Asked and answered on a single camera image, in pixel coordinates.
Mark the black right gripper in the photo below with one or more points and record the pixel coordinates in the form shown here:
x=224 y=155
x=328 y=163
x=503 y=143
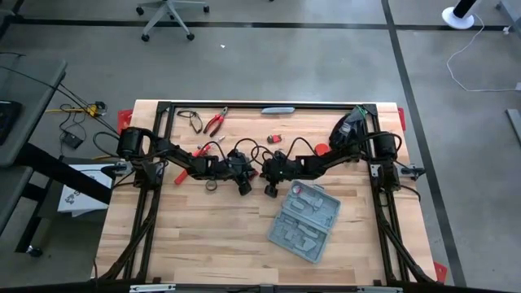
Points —
x=277 y=167

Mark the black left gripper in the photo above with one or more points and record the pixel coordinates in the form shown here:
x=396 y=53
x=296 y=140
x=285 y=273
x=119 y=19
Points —
x=238 y=167

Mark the red bit holder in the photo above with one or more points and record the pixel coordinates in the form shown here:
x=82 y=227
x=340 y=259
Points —
x=253 y=175

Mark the red hex key holder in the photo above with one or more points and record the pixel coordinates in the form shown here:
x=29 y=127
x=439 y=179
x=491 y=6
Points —
x=277 y=138

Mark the dark tape roll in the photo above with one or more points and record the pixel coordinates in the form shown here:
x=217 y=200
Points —
x=206 y=185

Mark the red plastic box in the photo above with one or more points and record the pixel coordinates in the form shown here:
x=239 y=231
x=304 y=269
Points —
x=322 y=149

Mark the grey plastic tool case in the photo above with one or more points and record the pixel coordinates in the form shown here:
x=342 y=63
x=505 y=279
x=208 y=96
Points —
x=305 y=224

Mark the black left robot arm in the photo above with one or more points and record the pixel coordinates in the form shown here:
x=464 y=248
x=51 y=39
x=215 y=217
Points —
x=179 y=154

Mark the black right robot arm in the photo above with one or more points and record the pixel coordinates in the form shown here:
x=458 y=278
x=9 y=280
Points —
x=338 y=156

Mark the grey utility knife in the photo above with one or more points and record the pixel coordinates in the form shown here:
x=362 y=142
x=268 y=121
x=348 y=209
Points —
x=278 y=110

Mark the clear safety glasses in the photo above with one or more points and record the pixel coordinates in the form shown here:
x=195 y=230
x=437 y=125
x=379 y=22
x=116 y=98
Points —
x=196 y=122

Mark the black work gloves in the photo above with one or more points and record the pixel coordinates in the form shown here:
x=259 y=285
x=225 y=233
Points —
x=346 y=130

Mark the red corner clamp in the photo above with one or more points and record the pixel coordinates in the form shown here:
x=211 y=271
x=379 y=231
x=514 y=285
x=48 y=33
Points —
x=439 y=272
x=402 y=118
x=124 y=120

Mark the white printed box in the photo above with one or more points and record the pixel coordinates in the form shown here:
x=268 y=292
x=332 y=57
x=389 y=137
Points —
x=77 y=199

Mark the black power adapter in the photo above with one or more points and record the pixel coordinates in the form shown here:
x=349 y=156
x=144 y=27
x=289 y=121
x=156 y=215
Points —
x=72 y=141

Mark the office chair base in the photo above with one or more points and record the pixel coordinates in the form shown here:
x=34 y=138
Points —
x=167 y=8

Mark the large grey side table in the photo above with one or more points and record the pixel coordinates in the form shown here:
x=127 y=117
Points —
x=32 y=81

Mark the small grey side table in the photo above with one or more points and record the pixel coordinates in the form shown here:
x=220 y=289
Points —
x=10 y=191

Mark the white round floor stand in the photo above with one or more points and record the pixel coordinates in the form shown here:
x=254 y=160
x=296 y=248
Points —
x=458 y=21

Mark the black keyboard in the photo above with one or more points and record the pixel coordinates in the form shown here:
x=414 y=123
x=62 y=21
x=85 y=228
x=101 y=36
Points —
x=8 y=120

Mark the grey floor plate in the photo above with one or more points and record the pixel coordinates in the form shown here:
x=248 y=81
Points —
x=515 y=122

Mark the grey furniture corner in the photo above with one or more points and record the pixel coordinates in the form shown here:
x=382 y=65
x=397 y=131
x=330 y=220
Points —
x=513 y=10

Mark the black metal rig frame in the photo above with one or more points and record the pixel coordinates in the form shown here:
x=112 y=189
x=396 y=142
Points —
x=264 y=105

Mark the silver arm base bracket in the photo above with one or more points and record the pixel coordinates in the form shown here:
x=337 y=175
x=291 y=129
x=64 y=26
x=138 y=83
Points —
x=124 y=167

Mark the silver frame bracket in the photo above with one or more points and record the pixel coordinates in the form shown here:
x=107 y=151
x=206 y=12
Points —
x=152 y=288
x=380 y=289

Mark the black desk leg frame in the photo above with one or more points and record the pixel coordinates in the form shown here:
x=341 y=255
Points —
x=61 y=173

